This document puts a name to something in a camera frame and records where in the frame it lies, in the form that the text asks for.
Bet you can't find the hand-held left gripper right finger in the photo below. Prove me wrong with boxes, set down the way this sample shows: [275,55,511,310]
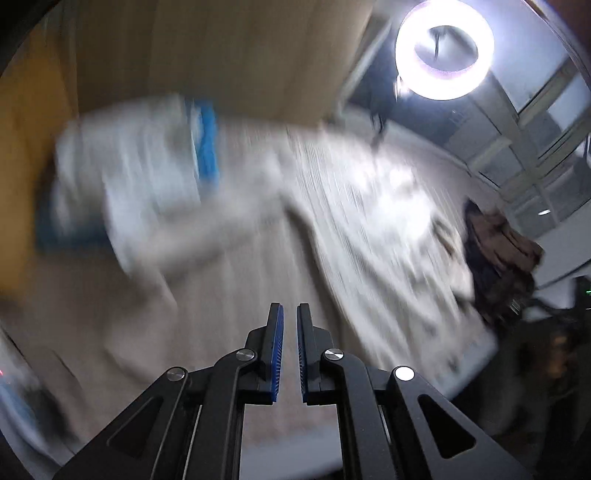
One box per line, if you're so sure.
[296,303,534,480]

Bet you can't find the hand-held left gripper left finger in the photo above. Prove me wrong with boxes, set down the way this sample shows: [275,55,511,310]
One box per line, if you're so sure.
[53,302,284,480]

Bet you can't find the beige ribbed pants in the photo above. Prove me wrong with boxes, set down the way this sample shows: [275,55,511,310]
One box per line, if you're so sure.
[115,117,499,402]

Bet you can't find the brown clothes pile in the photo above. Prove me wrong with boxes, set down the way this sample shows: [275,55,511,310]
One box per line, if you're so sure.
[462,198,546,329]

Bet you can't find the striped bed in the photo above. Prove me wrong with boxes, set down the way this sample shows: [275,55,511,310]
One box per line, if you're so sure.
[0,115,502,480]

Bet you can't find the blue folded garment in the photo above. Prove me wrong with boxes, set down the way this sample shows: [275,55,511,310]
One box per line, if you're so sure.
[34,99,221,256]

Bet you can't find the white folded garment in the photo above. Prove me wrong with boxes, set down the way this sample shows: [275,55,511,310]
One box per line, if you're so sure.
[50,95,205,261]

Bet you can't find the black light stand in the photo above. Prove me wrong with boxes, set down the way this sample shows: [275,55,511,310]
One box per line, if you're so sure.
[368,76,403,151]

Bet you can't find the tan headboard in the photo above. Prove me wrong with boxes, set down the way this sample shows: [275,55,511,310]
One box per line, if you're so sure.
[69,0,384,130]

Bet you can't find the orange wooden panel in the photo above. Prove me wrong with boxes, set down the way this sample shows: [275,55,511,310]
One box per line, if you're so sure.
[0,44,79,305]

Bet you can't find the window with white frame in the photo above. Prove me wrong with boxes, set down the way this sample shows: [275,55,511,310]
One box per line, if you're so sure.
[443,41,591,224]

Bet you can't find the ring light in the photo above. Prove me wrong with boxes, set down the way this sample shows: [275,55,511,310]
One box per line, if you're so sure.
[394,0,496,100]

